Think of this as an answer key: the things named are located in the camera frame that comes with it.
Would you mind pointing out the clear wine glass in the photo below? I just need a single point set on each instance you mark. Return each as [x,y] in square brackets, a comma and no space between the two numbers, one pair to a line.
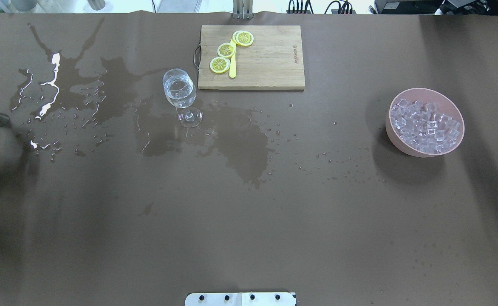
[179,91]

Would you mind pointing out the pile of ice cubes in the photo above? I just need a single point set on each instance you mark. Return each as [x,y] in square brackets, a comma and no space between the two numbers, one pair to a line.
[424,127]

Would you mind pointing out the middle lemon slice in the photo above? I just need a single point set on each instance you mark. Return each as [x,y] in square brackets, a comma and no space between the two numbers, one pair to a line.
[226,50]

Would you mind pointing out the yellow plastic knife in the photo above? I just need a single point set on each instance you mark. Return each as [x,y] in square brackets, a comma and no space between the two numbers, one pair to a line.
[232,73]

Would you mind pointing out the far lemon slice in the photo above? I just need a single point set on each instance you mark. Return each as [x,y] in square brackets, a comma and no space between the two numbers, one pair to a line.
[243,38]

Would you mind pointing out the bamboo cutting board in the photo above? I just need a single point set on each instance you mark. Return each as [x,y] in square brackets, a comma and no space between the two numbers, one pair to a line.
[273,62]

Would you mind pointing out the black monitor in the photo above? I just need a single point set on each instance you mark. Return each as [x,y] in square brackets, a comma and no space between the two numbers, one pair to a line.
[437,7]

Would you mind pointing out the pink bowl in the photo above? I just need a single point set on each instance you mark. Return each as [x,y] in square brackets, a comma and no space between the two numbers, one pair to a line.
[425,95]

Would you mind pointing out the lemon slice near handle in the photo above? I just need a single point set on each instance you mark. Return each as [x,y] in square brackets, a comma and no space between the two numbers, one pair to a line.
[219,65]

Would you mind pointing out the aluminium frame post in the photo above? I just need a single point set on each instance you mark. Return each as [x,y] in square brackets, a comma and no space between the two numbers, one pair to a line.
[243,9]

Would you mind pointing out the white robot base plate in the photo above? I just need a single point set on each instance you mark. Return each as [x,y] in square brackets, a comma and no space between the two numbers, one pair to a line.
[241,299]

